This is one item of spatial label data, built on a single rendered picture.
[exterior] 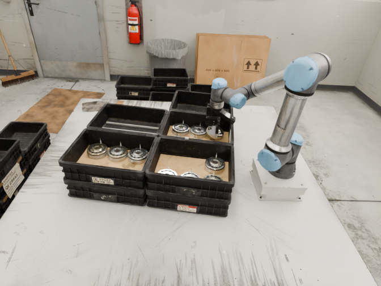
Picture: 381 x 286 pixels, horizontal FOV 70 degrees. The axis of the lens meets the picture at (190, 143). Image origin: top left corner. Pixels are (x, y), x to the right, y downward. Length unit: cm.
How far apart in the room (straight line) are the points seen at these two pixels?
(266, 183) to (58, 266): 99
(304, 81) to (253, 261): 74
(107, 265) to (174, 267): 26
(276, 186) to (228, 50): 297
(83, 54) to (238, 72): 231
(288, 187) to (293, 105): 47
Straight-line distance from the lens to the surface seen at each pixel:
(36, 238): 140
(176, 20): 419
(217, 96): 142
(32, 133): 270
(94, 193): 142
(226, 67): 419
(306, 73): 110
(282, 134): 125
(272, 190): 147
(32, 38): 470
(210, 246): 127
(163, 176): 122
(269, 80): 137
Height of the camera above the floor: 174
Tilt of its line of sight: 35 degrees down
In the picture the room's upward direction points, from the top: 4 degrees clockwise
